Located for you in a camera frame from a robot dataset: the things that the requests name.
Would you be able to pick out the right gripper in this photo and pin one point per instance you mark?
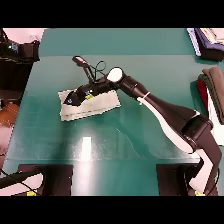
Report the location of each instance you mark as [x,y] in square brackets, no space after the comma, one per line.
[83,94]

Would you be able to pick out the white garment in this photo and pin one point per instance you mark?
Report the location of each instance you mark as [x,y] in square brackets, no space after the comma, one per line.
[216,130]
[100,105]

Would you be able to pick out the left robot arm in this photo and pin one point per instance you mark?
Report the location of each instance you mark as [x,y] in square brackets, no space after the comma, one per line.
[20,183]

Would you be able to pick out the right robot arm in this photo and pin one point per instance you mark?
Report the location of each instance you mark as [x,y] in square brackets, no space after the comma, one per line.
[173,115]

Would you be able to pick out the dark green garment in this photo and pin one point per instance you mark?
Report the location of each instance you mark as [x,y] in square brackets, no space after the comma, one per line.
[204,83]

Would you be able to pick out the pale lavender garment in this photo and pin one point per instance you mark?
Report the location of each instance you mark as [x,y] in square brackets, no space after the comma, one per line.
[193,40]

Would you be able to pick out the red garment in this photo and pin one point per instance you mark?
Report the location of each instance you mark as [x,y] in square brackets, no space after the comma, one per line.
[202,95]

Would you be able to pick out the black garment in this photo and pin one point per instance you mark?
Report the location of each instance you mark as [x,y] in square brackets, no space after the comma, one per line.
[210,50]

